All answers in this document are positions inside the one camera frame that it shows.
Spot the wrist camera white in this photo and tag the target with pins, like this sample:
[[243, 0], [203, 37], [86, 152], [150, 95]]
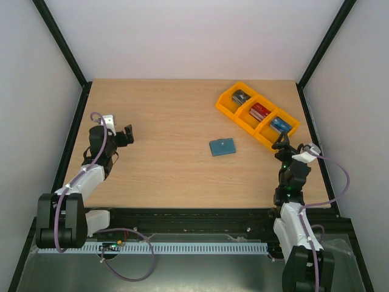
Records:
[[110, 123], [308, 153]]

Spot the red card stack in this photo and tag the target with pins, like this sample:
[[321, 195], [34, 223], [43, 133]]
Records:
[[259, 112]]

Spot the light blue cable duct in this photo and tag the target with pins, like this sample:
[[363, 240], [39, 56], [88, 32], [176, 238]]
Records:
[[161, 248]]

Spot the blue leather card holder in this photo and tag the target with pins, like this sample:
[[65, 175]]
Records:
[[221, 147]]

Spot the black card stack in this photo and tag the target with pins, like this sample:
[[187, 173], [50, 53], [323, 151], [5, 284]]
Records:
[[240, 97]]

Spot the blue card stack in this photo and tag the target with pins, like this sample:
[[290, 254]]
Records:
[[279, 125]]

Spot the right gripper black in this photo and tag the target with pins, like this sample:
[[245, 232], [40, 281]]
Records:
[[284, 153]]

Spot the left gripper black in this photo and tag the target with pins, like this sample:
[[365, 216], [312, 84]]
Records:
[[123, 142]]

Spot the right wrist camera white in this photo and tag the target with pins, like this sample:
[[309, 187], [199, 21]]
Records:
[[308, 153]]

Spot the black aluminium frame rail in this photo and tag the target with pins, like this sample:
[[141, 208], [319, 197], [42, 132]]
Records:
[[252, 224]]

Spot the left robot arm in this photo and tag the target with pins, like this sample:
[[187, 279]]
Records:
[[62, 221]]

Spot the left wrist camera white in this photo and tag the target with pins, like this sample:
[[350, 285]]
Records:
[[110, 123]]

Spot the yellow three-compartment bin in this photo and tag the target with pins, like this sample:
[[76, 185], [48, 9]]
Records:
[[280, 105]]

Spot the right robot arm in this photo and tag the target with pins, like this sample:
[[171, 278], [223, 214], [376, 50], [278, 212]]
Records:
[[308, 267]]

